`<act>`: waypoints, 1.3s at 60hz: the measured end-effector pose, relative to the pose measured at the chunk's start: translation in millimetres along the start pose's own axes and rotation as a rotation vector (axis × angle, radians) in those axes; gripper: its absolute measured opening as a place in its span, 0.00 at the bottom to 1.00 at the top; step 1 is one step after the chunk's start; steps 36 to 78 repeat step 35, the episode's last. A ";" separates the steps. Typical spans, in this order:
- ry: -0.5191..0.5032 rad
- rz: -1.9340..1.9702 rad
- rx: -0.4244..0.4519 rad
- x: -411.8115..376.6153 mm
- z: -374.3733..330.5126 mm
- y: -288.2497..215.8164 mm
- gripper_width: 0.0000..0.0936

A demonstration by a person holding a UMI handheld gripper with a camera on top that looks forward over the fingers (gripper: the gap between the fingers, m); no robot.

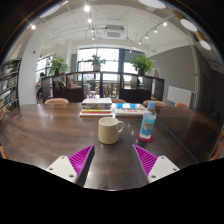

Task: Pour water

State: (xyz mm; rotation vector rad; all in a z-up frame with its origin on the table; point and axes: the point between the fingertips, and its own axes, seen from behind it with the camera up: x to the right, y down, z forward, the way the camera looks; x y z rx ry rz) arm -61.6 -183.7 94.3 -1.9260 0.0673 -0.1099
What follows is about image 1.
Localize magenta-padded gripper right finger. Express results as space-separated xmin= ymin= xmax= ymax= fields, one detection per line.
xmin=132 ymin=143 xmax=181 ymax=187

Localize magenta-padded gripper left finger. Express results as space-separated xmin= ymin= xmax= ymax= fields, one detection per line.
xmin=45 ymin=144 xmax=96 ymax=187

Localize clear water bottle blue cap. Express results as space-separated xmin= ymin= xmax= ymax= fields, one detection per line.
xmin=138 ymin=101 xmax=158 ymax=140

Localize cream ceramic mug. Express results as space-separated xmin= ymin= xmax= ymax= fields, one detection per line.
xmin=97 ymin=116 xmax=125 ymax=145

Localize white book with blue cover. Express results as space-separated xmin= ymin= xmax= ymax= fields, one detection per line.
xmin=112 ymin=102 xmax=148 ymax=118

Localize orange chairs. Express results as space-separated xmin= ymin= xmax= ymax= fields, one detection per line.
xmin=0 ymin=97 xmax=224 ymax=162

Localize stack of books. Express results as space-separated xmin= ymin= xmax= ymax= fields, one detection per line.
xmin=79 ymin=97 xmax=114 ymax=118

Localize low dark shelf unit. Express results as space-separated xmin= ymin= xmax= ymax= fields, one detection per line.
xmin=40 ymin=70 xmax=166 ymax=104

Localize person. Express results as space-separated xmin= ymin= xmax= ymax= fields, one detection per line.
xmin=35 ymin=72 xmax=46 ymax=101

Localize tall dark bookshelf unit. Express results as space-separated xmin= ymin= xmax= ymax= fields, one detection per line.
xmin=0 ymin=58 xmax=23 ymax=118

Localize bushy potted green plant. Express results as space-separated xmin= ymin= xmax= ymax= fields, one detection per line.
xmin=48 ymin=54 xmax=70 ymax=76

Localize wide potted green plant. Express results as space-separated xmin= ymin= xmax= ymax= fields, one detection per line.
xmin=129 ymin=53 xmax=155 ymax=76

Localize small potted plant white pot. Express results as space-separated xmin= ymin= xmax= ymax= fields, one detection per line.
xmin=87 ymin=54 xmax=107 ymax=72

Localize ceiling air conditioner unit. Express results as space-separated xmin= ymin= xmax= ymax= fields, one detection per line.
xmin=103 ymin=24 xmax=126 ymax=40

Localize round ceiling panel lights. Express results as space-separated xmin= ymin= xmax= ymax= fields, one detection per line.
xmin=39 ymin=0 xmax=213 ymax=52

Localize ceiling track spot lights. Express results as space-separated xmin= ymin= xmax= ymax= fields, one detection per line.
xmin=29 ymin=3 xmax=169 ymax=51

